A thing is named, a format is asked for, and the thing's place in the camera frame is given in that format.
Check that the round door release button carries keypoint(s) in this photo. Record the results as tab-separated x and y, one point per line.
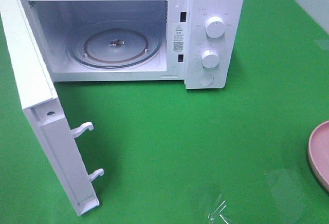
206	79

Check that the white microwave knob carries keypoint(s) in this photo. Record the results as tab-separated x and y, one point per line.
215	26
210	59

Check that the white microwave door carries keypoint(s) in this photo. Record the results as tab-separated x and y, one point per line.
44	112

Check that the pink round plate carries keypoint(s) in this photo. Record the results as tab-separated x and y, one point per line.
318	153

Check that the white microwave oven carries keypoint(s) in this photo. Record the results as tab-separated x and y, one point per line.
179	57

